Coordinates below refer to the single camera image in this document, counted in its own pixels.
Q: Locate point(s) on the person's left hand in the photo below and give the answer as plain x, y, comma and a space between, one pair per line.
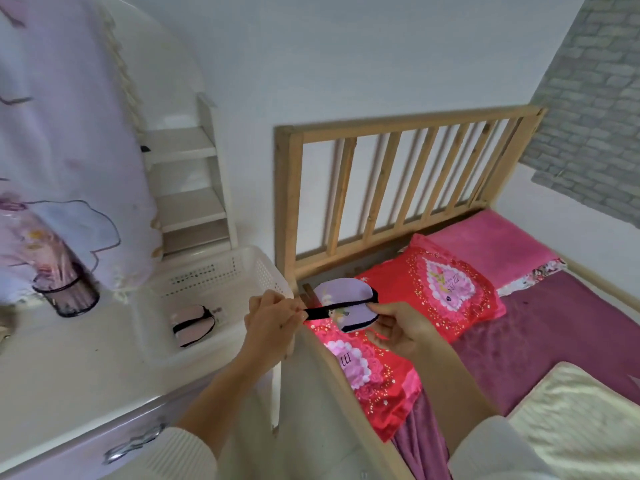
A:
267, 324

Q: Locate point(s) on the person's right hand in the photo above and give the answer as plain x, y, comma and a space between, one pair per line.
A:
407, 332

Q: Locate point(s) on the person's right thumb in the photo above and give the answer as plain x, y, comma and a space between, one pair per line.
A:
381, 309

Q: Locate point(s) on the person's left thumb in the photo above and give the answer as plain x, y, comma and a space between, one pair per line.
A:
296, 317

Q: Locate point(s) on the person's right forearm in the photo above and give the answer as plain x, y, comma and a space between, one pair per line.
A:
452, 394

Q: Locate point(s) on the person's left forearm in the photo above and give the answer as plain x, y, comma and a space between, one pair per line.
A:
225, 389

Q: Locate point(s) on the red embroidered pillow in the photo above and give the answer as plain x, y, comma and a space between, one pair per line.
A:
375, 374
440, 289

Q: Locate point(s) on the white plastic basket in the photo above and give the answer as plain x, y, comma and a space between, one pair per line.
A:
225, 279

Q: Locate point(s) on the pink fleece pillow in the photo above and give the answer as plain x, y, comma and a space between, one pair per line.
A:
492, 244

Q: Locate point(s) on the purple bed sheet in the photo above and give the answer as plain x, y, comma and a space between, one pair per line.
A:
540, 329

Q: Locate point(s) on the white shelf unit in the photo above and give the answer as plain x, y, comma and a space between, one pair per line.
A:
190, 194

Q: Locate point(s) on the floral patterned cloth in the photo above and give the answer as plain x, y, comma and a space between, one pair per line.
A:
542, 272

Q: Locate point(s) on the person's white right sleeve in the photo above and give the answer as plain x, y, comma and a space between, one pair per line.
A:
495, 452

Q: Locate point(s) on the person's white sleeve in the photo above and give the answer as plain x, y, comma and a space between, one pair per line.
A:
170, 457
495, 452

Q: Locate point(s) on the person's white left sleeve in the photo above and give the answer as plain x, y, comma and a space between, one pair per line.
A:
170, 457

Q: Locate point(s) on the cream quilted blanket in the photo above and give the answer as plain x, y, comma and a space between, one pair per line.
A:
580, 424

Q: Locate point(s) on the white dresser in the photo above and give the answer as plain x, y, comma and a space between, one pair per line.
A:
75, 384

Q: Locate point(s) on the lavender floral curtain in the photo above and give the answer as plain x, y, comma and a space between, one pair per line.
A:
65, 144

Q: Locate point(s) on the white cloth on bed rail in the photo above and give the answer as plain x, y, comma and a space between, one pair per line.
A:
310, 424

